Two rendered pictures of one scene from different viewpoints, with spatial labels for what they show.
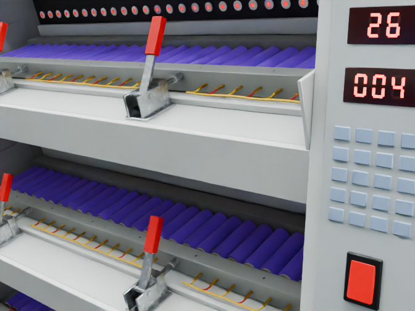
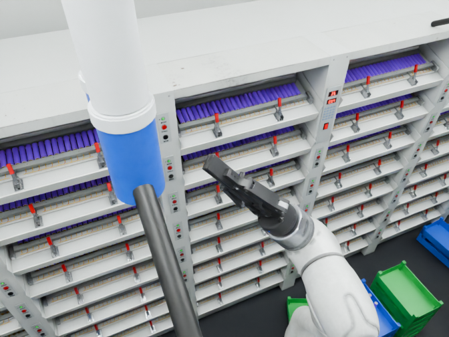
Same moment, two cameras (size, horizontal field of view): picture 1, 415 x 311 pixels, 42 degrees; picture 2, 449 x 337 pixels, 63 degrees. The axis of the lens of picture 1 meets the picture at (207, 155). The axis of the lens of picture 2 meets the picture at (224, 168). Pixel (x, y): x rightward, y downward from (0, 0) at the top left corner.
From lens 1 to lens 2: 1.47 m
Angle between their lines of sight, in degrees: 63
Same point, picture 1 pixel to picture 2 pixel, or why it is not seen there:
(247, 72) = (291, 99)
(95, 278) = (256, 158)
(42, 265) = (241, 165)
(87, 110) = (262, 124)
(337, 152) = (325, 111)
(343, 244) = (323, 122)
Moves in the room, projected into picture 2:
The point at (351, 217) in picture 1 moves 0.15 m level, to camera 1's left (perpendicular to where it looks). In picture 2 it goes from (325, 119) to (315, 138)
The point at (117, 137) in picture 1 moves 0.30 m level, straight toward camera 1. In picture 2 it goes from (275, 126) to (352, 140)
